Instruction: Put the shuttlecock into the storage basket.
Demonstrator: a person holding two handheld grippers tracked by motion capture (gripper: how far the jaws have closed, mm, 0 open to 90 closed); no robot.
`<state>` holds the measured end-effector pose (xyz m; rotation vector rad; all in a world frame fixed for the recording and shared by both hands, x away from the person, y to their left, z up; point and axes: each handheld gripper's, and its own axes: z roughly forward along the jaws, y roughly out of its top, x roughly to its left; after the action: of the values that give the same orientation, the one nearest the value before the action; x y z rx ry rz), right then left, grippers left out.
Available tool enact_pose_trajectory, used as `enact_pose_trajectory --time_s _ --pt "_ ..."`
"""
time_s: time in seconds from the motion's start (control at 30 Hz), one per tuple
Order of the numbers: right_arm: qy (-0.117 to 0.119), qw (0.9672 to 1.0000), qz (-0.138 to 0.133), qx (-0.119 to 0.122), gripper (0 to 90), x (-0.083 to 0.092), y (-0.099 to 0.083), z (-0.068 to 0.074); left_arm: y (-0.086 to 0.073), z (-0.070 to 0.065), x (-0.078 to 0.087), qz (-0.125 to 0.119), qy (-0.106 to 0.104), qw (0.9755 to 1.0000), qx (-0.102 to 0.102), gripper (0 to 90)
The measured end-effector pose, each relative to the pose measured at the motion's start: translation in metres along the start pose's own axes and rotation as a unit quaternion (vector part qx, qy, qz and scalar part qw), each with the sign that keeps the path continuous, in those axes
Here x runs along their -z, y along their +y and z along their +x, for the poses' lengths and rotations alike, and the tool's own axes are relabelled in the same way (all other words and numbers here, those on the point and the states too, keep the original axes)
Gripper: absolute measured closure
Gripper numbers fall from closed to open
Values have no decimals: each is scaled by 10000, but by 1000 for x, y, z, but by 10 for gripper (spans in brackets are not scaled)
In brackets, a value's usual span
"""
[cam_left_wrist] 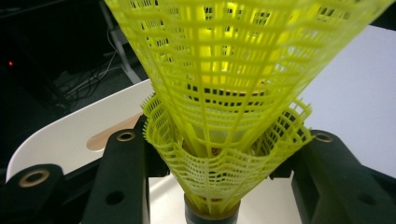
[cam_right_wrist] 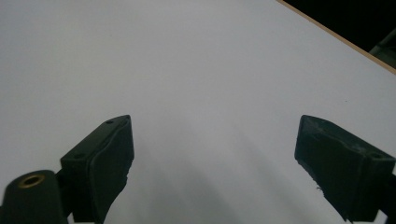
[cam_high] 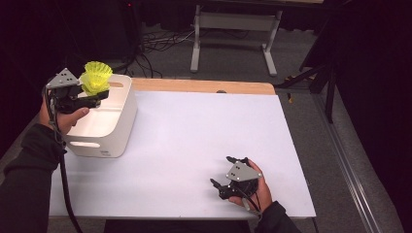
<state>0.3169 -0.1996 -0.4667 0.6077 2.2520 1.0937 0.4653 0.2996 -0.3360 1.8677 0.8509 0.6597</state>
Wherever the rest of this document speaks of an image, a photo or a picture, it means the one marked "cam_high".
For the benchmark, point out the white table sheet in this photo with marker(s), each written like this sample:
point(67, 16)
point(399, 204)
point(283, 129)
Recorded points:
point(194, 129)

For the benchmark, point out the black tripod stand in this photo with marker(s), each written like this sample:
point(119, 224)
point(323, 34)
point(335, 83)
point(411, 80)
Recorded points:
point(327, 69)

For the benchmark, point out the metal floor rail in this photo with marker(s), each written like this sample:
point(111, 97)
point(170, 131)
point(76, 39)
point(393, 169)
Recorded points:
point(346, 168)

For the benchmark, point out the grey metal desk frame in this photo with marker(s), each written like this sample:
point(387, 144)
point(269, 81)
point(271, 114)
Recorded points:
point(233, 22)

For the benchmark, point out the person's right hand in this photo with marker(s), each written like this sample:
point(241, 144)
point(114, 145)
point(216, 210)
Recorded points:
point(264, 194)

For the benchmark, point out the person's left hand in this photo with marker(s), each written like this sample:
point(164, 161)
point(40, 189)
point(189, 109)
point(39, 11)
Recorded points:
point(63, 121)

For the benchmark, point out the person's dark pants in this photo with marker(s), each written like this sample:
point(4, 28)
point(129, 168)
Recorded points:
point(175, 226)

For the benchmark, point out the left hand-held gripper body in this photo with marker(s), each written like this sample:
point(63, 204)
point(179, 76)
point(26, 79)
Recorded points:
point(64, 81)

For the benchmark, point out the white plastic bin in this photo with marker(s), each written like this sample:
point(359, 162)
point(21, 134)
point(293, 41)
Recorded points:
point(110, 123)

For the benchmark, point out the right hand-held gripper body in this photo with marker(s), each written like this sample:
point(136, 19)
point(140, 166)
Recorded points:
point(241, 174)

